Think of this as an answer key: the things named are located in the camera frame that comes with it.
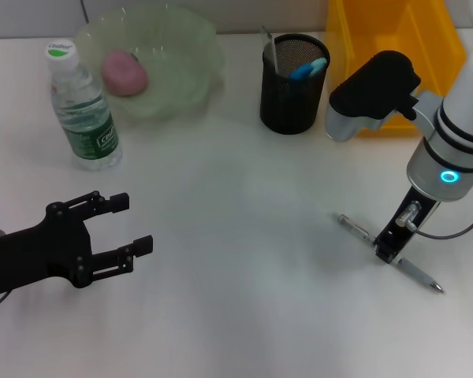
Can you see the clear plastic ruler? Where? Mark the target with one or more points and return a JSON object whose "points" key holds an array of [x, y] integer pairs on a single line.
{"points": [[271, 51]]}

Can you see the translucent green fruit plate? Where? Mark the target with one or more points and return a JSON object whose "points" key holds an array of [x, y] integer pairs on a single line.
{"points": [[173, 71]]}

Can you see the clear green-label water bottle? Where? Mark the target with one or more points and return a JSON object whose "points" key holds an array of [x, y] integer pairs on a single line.
{"points": [[86, 118]]}

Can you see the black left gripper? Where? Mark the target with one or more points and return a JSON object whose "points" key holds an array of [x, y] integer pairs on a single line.
{"points": [[35, 260]]}

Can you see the yellow plastic bin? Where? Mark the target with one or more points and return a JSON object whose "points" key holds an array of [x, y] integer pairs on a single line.
{"points": [[418, 35]]}

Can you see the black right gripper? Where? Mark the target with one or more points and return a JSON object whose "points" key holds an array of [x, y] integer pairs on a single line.
{"points": [[412, 216]]}

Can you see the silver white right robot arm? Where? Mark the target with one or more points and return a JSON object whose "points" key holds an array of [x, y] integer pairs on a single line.
{"points": [[457, 118]]}

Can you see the blue capped scissors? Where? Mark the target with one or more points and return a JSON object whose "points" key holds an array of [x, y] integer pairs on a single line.
{"points": [[305, 71]]}

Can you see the black mesh pen holder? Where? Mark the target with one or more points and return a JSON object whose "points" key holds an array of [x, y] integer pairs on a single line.
{"points": [[291, 106]]}

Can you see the pink toy peach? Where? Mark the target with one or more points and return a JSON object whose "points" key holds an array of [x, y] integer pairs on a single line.
{"points": [[124, 75]]}

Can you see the grey click pen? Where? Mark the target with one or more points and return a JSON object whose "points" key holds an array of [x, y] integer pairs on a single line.
{"points": [[418, 273]]}

